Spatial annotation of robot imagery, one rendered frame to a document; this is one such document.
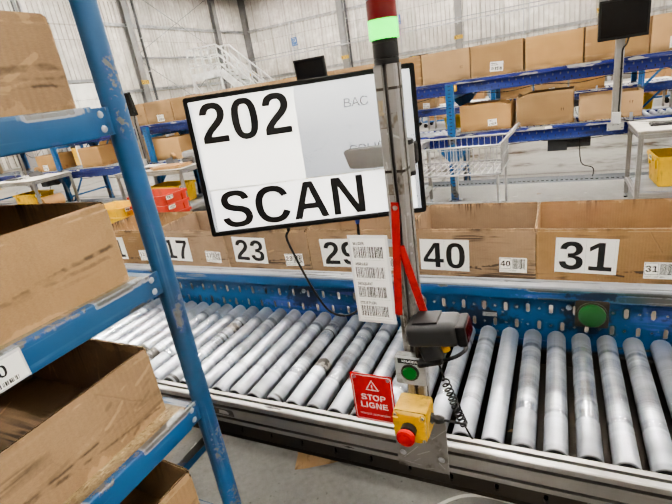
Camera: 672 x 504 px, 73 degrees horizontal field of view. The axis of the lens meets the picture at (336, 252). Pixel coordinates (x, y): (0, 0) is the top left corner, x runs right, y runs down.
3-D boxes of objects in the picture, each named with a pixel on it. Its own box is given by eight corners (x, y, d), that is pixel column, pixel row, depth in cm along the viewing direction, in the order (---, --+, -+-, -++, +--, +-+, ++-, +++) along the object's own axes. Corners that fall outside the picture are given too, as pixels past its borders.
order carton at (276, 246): (230, 268, 191) (220, 230, 185) (267, 243, 216) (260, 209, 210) (312, 272, 174) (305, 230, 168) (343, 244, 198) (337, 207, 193)
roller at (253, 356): (214, 387, 133) (224, 401, 134) (298, 305, 177) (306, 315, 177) (204, 392, 136) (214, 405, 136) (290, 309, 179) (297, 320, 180)
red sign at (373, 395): (356, 417, 108) (349, 372, 104) (357, 415, 109) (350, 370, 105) (422, 430, 101) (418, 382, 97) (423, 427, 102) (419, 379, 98)
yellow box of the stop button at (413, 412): (392, 443, 97) (388, 416, 94) (403, 416, 104) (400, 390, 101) (462, 458, 90) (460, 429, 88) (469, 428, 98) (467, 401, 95)
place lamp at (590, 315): (577, 327, 132) (578, 305, 130) (577, 324, 133) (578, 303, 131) (605, 329, 129) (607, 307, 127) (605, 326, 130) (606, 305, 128)
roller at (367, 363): (343, 428, 117) (326, 426, 120) (401, 326, 161) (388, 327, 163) (339, 412, 116) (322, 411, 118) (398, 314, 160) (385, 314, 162)
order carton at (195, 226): (161, 265, 208) (151, 230, 202) (203, 243, 232) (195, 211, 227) (230, 268, 191) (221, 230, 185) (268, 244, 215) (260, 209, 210)
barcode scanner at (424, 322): (474, 373, 85) (463, 323, 82) (413, 372, 90) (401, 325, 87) (479, 353, 90) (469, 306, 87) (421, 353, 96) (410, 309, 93)
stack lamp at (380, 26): (365, 41, 76) (360, 1, 74) (375, 42, 81) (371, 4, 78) (394, 35, 74) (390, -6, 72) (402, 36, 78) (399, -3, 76)
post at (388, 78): (398, 464, 109) (348, 70, 79) (404, 449, 113) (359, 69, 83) (449, 476, 104) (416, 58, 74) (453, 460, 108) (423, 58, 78)
